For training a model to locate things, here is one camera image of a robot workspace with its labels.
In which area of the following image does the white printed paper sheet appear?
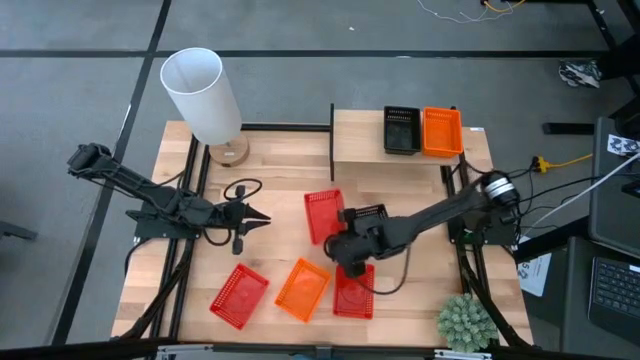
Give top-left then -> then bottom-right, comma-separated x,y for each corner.
517,234 -> 553,298

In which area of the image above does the person's foot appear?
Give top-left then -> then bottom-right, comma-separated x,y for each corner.
558,58 -> 604,90

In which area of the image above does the orange floor cable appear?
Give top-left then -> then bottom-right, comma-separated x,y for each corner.
482,0 -> 526,14

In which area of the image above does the black table edge bar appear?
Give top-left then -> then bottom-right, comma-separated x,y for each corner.
0,337 -> 640,360

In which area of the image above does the person's leg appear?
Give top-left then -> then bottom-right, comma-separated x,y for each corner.
598,47 -> 640,81

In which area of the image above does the yellow power plug cable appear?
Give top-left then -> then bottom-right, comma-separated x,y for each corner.
531,153 -> 595,174

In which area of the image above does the black laptop keyboard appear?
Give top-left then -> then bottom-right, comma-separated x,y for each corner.
587,256 -> 640,346

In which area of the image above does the wooden shelf black frame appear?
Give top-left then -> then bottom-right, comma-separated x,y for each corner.
328,103 -> 464,182

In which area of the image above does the red plastic slotted basket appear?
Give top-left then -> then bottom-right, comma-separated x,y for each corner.
208,263 -> 271,331
303,188 -> 347,246
332,262 -> 376,320

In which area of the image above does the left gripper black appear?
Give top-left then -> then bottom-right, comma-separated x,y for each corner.
212,200 -> 273,239

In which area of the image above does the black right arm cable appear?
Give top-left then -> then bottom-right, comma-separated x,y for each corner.
367,245 -> 413,296

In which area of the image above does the thick white cable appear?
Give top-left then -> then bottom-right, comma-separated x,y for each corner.
518,151 -> 640,235

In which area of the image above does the orange plastic slotted basket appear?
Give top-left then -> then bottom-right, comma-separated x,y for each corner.
422,106 -> 465,159
273,257 -> 333,324

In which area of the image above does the black plastic slotted basket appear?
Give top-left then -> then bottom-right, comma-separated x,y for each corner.
383,105 -> 423,156
347,203 -> 390,224

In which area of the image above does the white lamp wooden base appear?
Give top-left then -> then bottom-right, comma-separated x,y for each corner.
159,47 -> 250,168

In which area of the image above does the thin white floor cable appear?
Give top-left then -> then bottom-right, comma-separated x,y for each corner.
416,0 -> 504,25

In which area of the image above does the black desk foot bar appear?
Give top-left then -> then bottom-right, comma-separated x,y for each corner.
543,121 -> 597,136

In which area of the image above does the black metal crossbar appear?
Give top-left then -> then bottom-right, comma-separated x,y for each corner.
241,123 -> 331,133

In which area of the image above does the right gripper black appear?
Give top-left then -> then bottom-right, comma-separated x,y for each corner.
327,209 -> 401,265

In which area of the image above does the black metal frame rail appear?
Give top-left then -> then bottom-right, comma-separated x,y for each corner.
167,144 -> 214,342
147,134 -> 201,342
442,164 -> 474,297
458,167 -> 532,349

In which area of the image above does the printed marker paper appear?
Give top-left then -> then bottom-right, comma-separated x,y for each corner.
606,133 -> 640,157

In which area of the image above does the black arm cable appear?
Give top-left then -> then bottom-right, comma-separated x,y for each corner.
222,177 -> 264,203
367,245 -> 413,296

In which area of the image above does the green artificial succulent plant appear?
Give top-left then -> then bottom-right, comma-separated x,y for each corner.
437,293 -> 500,354

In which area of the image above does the black desk surface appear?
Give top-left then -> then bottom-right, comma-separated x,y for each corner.
558,235 -> 640,360

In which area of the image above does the grey furniture foot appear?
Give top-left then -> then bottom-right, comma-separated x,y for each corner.
0,219 -> 39,242

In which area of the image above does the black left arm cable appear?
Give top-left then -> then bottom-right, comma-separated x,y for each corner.
222,177 -> 264,203

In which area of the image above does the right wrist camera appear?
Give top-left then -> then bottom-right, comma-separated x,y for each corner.
342,259 -> 367,280

